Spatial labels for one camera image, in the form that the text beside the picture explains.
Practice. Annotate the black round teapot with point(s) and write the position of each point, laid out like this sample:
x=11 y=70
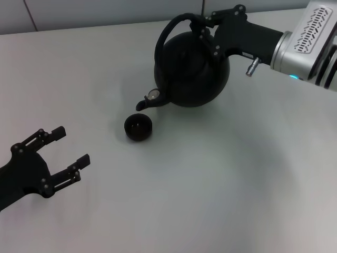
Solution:
x=189 y=79

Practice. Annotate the small black teacup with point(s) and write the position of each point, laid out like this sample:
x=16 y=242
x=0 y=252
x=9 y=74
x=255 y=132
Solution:
x=138 y=129

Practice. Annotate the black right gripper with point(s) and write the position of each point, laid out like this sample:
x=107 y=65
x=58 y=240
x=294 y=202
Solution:
x=247 y=37

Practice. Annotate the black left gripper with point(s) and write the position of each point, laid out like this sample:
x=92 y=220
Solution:
x=23 y=174

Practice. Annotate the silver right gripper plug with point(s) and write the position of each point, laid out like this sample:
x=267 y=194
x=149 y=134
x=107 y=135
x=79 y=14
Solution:
x=252 y=67

